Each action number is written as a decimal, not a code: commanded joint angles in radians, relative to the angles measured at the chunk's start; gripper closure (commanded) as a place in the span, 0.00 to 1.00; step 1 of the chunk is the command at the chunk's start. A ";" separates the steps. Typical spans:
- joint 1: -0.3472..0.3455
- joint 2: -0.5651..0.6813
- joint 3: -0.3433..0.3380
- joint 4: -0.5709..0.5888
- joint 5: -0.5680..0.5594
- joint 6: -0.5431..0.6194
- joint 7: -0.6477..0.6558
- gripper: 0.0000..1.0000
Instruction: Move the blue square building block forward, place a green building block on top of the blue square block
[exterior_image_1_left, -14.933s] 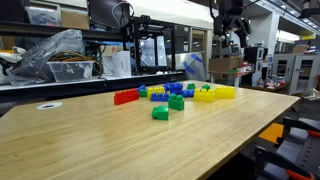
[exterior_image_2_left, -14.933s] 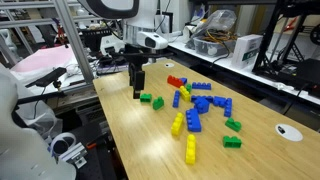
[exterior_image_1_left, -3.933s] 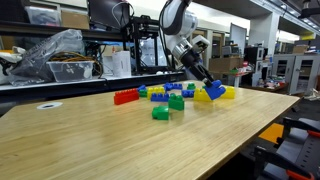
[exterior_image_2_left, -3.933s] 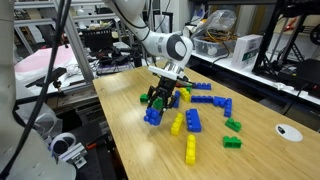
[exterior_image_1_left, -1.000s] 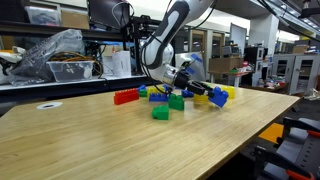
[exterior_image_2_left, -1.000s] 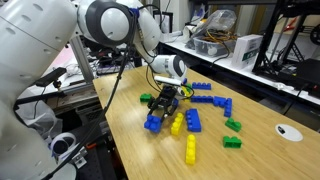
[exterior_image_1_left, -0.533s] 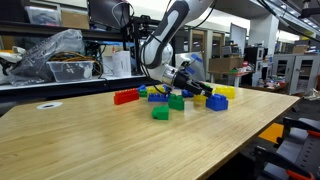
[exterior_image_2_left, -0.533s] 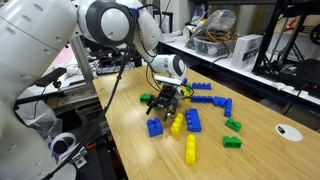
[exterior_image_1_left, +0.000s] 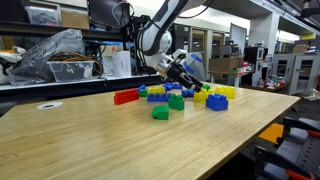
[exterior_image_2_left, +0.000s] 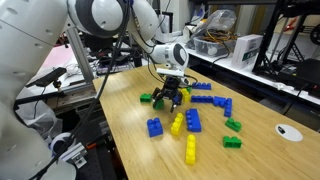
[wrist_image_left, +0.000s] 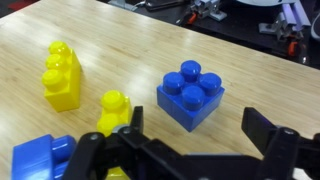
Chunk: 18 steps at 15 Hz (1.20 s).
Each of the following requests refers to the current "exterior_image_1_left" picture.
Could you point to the black monitor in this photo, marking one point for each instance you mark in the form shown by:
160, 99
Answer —
103, 13

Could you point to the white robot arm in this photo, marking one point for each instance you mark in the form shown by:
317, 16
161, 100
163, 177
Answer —
165, 41

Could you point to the large brown cardboard box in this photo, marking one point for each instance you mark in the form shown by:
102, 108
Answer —
225, 64

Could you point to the clear crumpled plastic bag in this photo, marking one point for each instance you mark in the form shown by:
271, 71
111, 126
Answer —
50, 43

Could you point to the short blue building block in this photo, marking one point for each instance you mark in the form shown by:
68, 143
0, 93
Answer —
177, 86

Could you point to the white cardboard box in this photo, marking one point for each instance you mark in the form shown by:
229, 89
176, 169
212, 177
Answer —
121, 65

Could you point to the blue square building block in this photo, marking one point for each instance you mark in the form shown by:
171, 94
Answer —
216, 103

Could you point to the small brown cardboard box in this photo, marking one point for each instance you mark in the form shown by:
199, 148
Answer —
300, 49

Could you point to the black wall shelf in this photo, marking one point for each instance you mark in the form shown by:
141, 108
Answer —
20, 28

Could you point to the clear lidded storage container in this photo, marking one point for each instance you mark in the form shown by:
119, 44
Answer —
43, 16

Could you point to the gray upright panel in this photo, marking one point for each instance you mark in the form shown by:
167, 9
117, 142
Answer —
240, 40

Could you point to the orange floor mat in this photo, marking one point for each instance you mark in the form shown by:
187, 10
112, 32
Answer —
271, 133

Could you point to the black frame 3D printer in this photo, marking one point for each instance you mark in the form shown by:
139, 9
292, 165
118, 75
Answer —
130, 26

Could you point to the white sack with blue tape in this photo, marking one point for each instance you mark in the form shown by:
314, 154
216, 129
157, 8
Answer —
199, 68

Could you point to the gray glass door cabinet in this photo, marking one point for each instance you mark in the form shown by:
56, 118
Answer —
296, 75

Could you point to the gray metal stand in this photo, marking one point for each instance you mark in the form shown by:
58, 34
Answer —
300, 150

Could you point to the white device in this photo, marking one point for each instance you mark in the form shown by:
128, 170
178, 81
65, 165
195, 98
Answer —
10, 58

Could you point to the narrow blue building block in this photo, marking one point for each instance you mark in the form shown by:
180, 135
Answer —
141, 88
159, 97
167, 86

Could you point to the clear plastic storage bin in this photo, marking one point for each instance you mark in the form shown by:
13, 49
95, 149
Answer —
70, 71

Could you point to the yellow building block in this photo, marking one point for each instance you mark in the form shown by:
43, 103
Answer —
200, 96
228, 91
155, 90

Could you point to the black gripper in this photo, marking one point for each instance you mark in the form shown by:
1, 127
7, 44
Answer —
176, 71

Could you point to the red building block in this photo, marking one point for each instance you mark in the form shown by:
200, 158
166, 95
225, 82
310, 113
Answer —
126, 97

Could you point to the green building block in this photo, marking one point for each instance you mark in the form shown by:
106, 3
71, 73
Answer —
176, 103
206, 87
143, 93
160, 113

